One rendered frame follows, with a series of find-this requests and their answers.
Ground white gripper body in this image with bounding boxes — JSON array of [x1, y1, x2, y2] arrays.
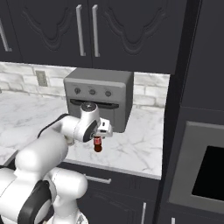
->
[[95, 127, 115, 139]]

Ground red drink bottle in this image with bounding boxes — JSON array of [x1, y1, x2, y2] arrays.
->
[[93, 136, 102, 153]]

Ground grey toaster oven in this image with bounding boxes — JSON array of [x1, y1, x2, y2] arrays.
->
[[63, 67, 135, 134]]

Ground dark drawer front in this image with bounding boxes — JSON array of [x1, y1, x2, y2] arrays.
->
[[57, 161, 161, 203]]

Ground dark base cupboard door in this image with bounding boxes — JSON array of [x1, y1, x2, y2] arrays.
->
[[76, 187, 158, 224]]

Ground grey built-in oven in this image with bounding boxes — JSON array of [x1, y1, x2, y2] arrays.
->
[[168, 120, 224, 216]]

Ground dark tall cupboard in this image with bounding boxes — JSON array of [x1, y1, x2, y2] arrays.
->
[[153, 0, 224, 224]]

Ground dark toaster oven handle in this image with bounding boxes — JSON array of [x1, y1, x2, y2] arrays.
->
[[69, 98, 120, 110]]

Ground silver drawer handle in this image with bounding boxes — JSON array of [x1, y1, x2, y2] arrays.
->
[[83, 173, 113, 185]]

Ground grey wall outlet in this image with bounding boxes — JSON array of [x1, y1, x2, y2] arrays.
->
[[35, 70, 49, 88]]

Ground dark wall cupboard door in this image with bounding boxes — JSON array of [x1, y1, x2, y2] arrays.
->
[[0, 0, 24, 64], [6, 0, 94, 69], [87, 0, 188, 75]]

